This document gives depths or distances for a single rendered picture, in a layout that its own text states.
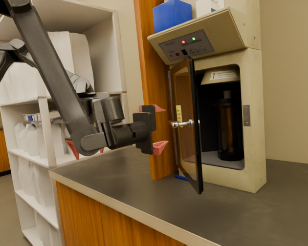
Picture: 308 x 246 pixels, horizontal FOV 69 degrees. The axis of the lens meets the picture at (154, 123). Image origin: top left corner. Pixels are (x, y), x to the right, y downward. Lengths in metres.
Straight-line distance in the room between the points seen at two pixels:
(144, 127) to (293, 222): 0.45
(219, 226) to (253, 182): 0.23
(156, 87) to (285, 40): 0.61
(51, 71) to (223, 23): 0.48
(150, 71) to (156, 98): 0.11
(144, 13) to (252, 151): 0.65
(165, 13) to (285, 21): 0.58
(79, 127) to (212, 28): 0.48
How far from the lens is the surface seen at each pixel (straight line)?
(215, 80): 0.84
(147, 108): 0.62
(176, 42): 0.82
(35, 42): 0.61
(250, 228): 0.66
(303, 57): 1.17
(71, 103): 0.55
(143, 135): 0.59
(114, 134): 0.54
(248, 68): 0.77
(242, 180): 0.85
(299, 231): 0.68
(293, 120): 1.19
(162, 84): 0.97
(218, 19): 0.72
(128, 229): 0.91
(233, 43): 0.76
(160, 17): 0.85
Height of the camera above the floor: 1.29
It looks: 7 degrees down
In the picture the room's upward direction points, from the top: 6 degrees counter-clockwise
